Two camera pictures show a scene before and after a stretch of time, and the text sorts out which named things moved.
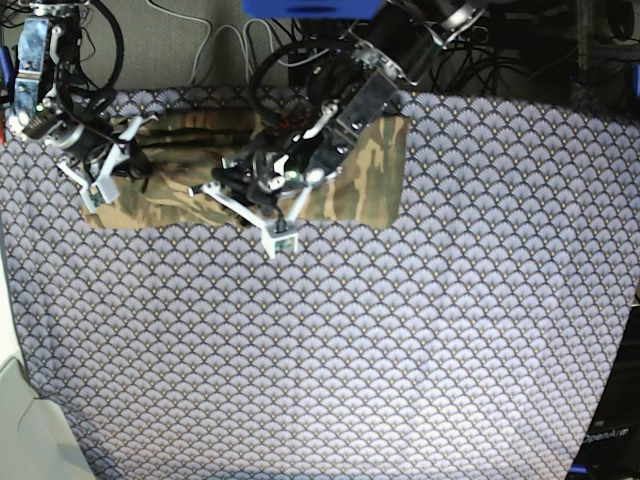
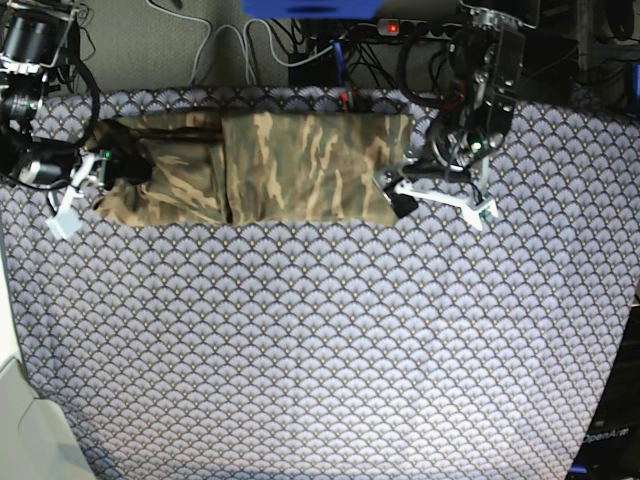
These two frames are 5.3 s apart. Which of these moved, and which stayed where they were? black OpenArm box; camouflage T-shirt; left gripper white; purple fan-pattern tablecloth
Moved: left gripper white
Stayed: camouflage T-shirt; black OpenArm box; purple fan-pattern tablecloth
